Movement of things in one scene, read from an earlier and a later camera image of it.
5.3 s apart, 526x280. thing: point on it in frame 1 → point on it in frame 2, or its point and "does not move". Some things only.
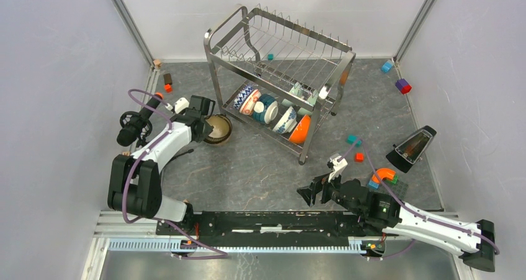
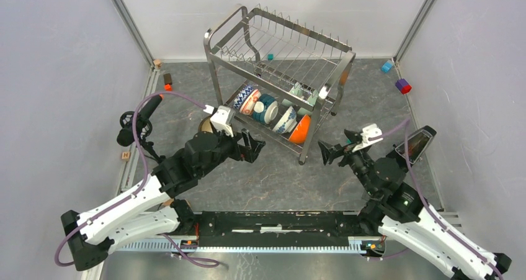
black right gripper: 308,193 → 328,153
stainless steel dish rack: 274,73 does not move
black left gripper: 208,129 → 245,153
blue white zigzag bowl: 238,100 does not move
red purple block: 403,85 does not move
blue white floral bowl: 287,123 does not move
